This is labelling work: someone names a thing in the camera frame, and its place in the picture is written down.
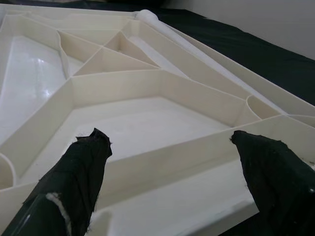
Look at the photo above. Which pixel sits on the white plastic table top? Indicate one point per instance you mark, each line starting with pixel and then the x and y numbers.
pixel 147 118

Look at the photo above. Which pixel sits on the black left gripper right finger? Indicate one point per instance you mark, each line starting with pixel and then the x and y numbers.
pixel 275 184

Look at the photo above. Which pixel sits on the black table cloth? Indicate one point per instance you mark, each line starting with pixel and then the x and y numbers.
pixel 246 46

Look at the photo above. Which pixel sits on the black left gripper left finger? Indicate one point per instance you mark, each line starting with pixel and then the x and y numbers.
pixel 73 177

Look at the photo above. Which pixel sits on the white plastic table leg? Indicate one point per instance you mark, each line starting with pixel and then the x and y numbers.
pixel 157 20

